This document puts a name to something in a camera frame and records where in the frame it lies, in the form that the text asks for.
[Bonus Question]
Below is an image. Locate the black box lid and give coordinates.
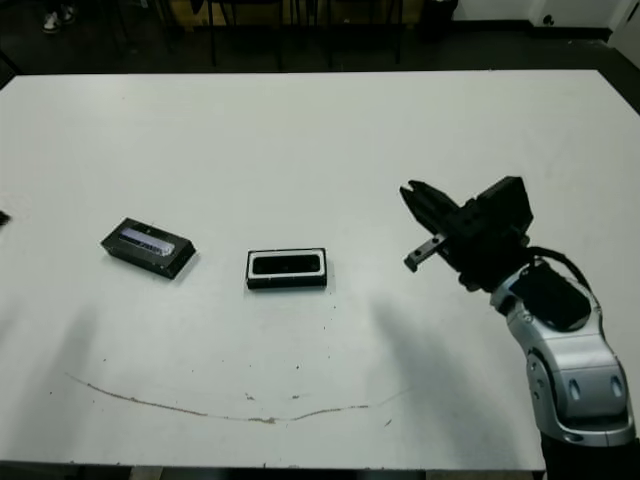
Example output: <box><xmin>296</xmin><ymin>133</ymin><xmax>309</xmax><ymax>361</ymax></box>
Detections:
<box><xmin>100</xmin><ymin>216</ymin><xmax>197</xmax><ymax>279</ymax></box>

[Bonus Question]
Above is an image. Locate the black waste bin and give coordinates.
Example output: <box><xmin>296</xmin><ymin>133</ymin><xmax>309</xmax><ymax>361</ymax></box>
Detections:
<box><xmin>422</xmin><ymin>0</ymin><xmax>460</xmax><ymax>41</ymax></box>

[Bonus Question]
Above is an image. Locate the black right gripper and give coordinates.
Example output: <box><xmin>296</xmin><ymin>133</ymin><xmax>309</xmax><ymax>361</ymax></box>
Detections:
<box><xmin>399</xmin><ymin>180</ymin><xmax>531</xmax><ymax>293</ymax></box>

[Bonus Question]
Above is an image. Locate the black office chair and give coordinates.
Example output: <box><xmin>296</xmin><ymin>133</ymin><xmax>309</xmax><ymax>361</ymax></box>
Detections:
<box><xmin>209</xmin><ymin>0</ymin><xmax>284</xmax><ymax>71</ymax></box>

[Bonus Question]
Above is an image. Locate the slim black camera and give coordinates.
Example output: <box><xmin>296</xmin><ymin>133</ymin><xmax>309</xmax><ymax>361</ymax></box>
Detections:
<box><xmin>252</xmin><ymin>254</ymin><xmax>322</xmax><ymax>278</ymax></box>

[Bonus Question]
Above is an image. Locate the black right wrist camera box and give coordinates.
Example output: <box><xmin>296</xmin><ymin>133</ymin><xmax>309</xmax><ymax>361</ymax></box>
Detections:
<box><xmin>473</xmin><ymin>175</ymin><xmax>536</xmax><ymax>236</ymax></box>

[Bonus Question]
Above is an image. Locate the black box base white insert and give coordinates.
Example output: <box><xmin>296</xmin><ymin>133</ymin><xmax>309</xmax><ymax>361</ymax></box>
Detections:
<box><xmin>245</xmin><ymin>246</ymin><xmax>329</xmax><ymax>292</ymax></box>

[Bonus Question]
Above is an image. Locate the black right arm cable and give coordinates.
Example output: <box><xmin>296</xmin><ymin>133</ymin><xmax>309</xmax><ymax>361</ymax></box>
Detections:
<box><xmin>527</xmin><ymin>245</ymin><xmax>604</xmax><ymax>321</ymax></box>

